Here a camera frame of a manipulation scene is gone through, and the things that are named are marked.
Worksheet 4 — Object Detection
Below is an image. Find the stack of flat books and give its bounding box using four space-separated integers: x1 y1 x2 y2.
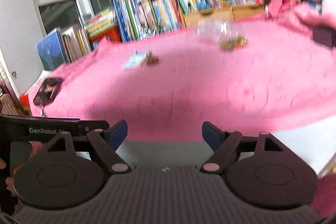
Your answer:
84 9 116 36

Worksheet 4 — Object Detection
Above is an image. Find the row of upright books left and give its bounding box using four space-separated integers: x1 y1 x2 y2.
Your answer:
113 0 182 43

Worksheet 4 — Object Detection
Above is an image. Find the person's left hand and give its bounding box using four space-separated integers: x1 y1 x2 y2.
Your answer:
0 159 17 197

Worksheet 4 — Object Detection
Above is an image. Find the smartphone with dark case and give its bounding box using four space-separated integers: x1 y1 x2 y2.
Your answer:
33 77 63 106

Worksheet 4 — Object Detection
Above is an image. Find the large blue book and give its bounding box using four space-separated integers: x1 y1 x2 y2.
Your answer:
36 27 69 71

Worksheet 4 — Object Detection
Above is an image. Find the pink rabbit pattern blanket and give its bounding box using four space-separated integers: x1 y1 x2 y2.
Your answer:
27 0 336 142

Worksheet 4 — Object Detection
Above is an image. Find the red plastic crate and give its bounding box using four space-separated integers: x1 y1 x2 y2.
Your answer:
89 26 122 50

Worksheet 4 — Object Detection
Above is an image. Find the white blue paper bag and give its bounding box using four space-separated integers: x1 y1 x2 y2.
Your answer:
123 51 151 69

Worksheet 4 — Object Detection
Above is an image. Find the small orange candy wrapper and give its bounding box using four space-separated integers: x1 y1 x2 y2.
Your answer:
219 36 248 51

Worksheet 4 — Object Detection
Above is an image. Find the brown dried peel scrap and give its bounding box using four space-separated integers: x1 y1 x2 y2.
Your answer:
146 52 159 65

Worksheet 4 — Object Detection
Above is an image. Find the clear plastic bag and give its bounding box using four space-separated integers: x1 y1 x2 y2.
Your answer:
197 19 245 43

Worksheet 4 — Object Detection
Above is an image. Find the miniature bicycle model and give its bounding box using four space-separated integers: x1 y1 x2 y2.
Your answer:
139 24 165 40

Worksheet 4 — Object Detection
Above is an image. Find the wooden drawer shelf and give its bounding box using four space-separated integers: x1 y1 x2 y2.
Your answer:
179 2 265 29

